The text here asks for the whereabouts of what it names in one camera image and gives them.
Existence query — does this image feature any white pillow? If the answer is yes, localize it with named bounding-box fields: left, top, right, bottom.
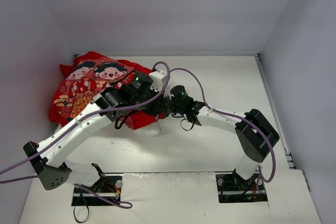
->
left=134, top=121, right=161, bottom=137

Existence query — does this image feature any red navy pillowcase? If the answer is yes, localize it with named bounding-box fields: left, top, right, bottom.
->
left=48, top=51, right=152, bottom=126

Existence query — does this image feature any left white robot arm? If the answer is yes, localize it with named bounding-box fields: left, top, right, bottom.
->
left=24, top=70, right=169, bottom=193

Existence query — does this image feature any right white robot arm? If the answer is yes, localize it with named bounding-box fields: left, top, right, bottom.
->
left=158, top=85, right=280, bottom=188

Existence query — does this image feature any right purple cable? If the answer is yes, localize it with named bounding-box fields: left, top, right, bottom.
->
left=169, top=68, right=277, bottom=183

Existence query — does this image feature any purple cable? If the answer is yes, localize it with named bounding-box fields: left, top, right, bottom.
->
left=169, top=68, right=277, bottom=183
left=0, top=61, right=171, bottom=209

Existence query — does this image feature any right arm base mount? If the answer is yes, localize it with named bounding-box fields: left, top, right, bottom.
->
left=215, top=173, right=268, bottom=204

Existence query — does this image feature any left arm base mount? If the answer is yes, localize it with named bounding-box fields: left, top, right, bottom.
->
left=71, top=163, right=123, bottom=206

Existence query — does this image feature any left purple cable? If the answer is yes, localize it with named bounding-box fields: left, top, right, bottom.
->
left=0, top=61, right=171, bottom=209

